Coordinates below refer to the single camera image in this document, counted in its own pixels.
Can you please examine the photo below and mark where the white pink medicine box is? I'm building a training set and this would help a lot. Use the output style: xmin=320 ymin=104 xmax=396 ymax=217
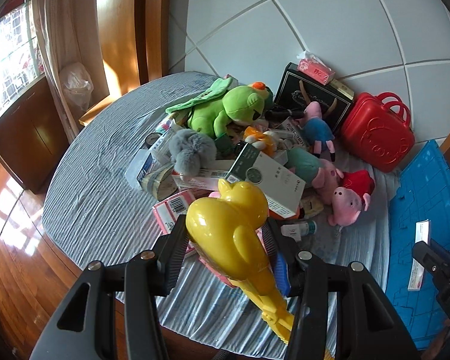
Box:
xmin=407 ymin=219 xmax=431 ymax=292

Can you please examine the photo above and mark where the red dress pig plush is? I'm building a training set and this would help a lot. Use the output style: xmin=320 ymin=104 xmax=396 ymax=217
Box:
xmin=328 ymin=169 xmax=376 ymax=228

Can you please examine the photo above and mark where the white green carton box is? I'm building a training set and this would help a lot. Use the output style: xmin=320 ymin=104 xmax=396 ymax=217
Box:
xmin=226 ymin=144 xmax=305 ymax=219

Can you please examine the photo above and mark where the yellow duck toy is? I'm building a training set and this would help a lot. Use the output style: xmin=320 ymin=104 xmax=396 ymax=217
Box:
xmin=186 ymin=179 xmax=294 ymax=344

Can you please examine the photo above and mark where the grey fluffy plush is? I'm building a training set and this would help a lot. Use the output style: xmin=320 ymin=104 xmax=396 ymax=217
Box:
xmin=168 ymin=129 xmax=217 ymax=179

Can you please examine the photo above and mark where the large pink tissue pack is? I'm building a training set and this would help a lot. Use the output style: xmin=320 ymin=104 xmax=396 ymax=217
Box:
xmin=152 ymin=189 xmax=235 ymax=289

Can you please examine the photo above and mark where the blue plastic storage crate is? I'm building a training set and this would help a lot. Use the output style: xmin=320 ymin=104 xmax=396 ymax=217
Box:
xmin=385 ymin=141 xmax=450 ymax=350

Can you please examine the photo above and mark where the green capped bottle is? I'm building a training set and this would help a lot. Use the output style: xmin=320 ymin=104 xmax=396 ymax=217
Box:
xmin=280 ymin=220 xmax=317 ymax=242

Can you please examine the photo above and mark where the teal dress pig plush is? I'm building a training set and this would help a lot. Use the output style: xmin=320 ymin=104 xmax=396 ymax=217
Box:
xmin=285 ymin=147 xmax=344 ymax=205

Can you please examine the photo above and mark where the red bear suitcase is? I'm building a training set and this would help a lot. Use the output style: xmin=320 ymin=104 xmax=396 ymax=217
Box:
xmin=340 ymin=92 xmax=416 ymax=173

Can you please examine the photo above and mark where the white plastic pouch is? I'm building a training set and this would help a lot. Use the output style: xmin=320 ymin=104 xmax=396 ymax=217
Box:
xmin=125 ymin=149 xmax=170 ymax=189

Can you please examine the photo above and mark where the blue dress pig plush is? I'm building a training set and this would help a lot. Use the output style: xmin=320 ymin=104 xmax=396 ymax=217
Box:
xmin=299 ymin=102 xmax=336 ymax=163

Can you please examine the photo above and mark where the dark wooden cabinet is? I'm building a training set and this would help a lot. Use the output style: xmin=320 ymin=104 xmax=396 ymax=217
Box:
xmin=0 ymin=76 xmax=69 ymax=194

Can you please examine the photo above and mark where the gold flat box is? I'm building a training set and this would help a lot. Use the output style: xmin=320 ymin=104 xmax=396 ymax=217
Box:
xmin=329 ymin=79 xmax=354 ymax=101

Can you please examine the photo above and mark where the black gift box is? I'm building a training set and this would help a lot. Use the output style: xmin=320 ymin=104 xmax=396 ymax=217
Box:
xmin=274 ymin=63 xmax=353 ymax=133

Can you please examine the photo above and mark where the clear plastic bag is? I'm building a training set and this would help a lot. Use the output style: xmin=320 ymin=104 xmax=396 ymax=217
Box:
xmin=59 ymin=62 xmax=94 ymax=111

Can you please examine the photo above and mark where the small pink tissue pack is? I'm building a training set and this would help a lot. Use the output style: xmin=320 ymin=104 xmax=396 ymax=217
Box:
xmin=297 ymin=50 xmax=335 ymax=86

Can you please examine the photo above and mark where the green frog plush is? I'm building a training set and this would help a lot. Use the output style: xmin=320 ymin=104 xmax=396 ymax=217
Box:
xmin=166 ymin=76 xmax=265 ymax=138

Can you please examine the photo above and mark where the orange green duck plush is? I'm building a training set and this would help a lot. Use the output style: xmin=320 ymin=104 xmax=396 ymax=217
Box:
xmin=249 ymin=81 xmax=273 ymax=111

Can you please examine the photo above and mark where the beige curtain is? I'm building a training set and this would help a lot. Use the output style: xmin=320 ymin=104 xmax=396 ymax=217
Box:
xmin=31 ymin=0 xmax=109 ymax=141

